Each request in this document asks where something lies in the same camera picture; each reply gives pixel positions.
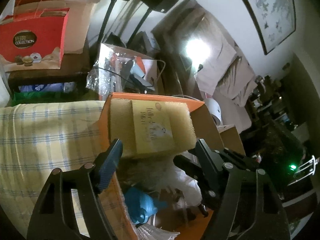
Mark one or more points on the yellow checkered tablecloth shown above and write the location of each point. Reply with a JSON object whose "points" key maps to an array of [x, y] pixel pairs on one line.
{"points": [[35, 139]]}

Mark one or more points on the framed ink painting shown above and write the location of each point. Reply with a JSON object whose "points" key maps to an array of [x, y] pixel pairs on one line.
{"points": [[275, 21]]}

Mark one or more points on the red Ferrero gift bag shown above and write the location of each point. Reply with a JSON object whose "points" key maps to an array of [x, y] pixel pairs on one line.
{"points": [[33, 40]]}

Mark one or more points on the black lamp device with light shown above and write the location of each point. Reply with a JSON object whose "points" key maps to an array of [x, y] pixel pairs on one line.
{"points": [[198, 51]]}

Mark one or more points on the white feather duster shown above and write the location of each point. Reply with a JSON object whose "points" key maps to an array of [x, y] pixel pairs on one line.
{"points": [[161, 173]]}

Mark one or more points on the large brown cardboard box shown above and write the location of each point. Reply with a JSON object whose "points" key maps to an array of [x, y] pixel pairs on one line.
{"points": [[231, 138]]}

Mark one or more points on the brown sofa with cushions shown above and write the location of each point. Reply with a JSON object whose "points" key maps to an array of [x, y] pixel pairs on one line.
{"points": [[225, 77]]}

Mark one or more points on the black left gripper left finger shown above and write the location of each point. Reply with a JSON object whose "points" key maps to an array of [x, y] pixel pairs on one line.
{"points": [[102, 169]]}

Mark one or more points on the white helmet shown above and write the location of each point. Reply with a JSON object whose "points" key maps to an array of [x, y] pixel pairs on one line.
{"points": [[214, 109]]}

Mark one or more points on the blue silicone funnel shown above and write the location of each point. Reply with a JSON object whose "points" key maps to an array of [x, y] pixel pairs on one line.
{"points": [[142, 206]]}

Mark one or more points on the sponge block with yellow label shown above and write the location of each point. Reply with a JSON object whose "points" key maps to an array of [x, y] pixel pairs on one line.
{"points": [[151, 128]]}

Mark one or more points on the orange cardboard box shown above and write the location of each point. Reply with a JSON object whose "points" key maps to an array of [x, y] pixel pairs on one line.
{"points": [[203, 123]]}

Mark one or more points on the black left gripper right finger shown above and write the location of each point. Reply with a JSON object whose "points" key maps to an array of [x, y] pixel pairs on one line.
{"points": [[214, 167]]}

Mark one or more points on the clear plastic bag of items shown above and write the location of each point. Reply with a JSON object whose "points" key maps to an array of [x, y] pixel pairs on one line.
{"points": [[118, 69]]}

